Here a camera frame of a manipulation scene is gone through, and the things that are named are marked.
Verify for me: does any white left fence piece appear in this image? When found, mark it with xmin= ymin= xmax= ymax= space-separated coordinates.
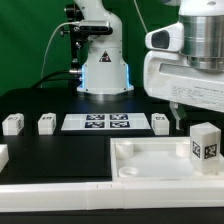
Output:
xmin=0 ymin=144 xmax=9 ymax=172

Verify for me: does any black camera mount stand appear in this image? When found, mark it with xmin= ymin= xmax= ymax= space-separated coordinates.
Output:
xmin=60 ymin=3 xmax=85 ymax=91

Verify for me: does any white cable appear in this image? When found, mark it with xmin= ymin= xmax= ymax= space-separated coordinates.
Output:
xmin=40 ymin=21 xmax=80 ymax=81

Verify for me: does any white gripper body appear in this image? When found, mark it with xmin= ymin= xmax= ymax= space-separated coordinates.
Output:
xmin=143 ymin=51 xmax=224 ymax=113

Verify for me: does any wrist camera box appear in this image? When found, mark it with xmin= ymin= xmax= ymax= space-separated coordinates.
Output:
xmin=145 ymin=22 xmax=184 ymax=52

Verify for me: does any black cable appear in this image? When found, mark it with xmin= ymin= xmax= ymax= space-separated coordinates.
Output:
xmin=31 ymin=70 xmax=81 ymax=89

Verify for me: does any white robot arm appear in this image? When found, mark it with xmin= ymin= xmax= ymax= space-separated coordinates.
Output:
xmin=74 ymin=0 xmax=224 ymax=113

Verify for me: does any white marker plate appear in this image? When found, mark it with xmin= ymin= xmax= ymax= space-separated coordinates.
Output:
xmin=62 ymin=113 xmax=150 ymax=131

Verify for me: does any white square tabletop part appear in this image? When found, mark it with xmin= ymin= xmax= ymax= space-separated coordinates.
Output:
xmin=110 ymin=137 xmax=224 ymax=182

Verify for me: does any white front fence wall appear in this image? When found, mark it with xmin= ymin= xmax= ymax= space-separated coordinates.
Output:
xmin=0 ymin=180 xmax=224 ymax=212

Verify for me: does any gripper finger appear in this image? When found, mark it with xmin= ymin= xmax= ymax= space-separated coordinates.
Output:
xmin=169 ymin=101 xmax=186 ymax=130

